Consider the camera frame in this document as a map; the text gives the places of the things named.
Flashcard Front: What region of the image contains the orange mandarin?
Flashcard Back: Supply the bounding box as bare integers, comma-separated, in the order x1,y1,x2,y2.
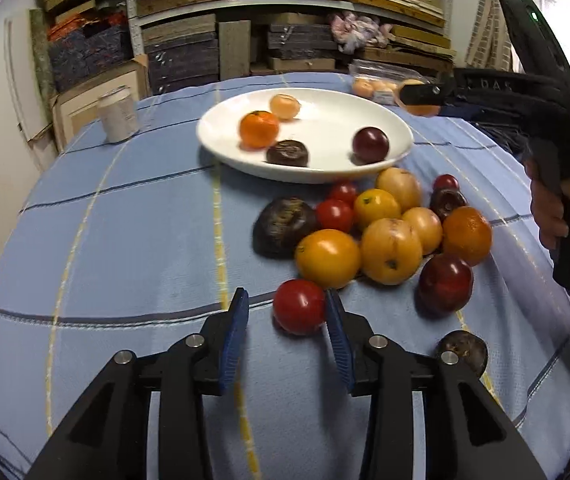
238,110,279,150
442,206,492,266

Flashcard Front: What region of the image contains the clear plastic fruit box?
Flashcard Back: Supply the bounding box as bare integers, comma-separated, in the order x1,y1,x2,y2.
349,60,429,105

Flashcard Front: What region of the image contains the small dark mangosteen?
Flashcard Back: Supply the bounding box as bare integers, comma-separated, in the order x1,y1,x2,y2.
436,330,489,378

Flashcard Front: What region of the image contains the pink cloth bundle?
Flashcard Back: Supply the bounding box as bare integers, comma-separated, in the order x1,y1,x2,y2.
329,12,390,54

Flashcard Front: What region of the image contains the pale peach fruit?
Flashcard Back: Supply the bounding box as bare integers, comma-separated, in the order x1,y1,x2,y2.
269,93,301,122

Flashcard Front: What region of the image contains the large dark mangosteen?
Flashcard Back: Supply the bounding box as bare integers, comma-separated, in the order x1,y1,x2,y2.
265,140,309,167

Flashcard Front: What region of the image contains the dark red plum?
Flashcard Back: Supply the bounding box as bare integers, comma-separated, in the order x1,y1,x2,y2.
417,254,474,316
352,127,389,164

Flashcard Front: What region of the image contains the blue checked tablecloth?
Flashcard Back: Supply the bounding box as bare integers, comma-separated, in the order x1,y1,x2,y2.
0,74,570,479

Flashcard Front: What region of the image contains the red tomato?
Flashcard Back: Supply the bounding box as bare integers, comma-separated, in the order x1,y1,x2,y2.
272,280,325,336

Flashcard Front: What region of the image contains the white metal shelf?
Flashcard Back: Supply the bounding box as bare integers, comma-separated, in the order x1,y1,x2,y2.
126,0,446,55

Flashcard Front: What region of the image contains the large yellow melon fruit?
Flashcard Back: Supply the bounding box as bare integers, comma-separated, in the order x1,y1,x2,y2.
360,218,423,286

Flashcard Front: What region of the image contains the beige curtain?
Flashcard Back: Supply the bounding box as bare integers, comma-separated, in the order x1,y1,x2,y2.
465,0,513,72

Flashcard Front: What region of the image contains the white drink can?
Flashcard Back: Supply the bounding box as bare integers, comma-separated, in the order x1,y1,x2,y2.
96,86,140,144

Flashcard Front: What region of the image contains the person right hand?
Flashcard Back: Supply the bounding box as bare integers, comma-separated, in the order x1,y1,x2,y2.
524,158,570,250

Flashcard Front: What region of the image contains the yellow orange tomato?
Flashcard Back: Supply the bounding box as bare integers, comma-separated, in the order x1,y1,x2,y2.
295,229,361,289

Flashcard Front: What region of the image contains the framed cardboard panel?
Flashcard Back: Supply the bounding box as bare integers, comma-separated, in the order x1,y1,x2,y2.
50,54,151,154

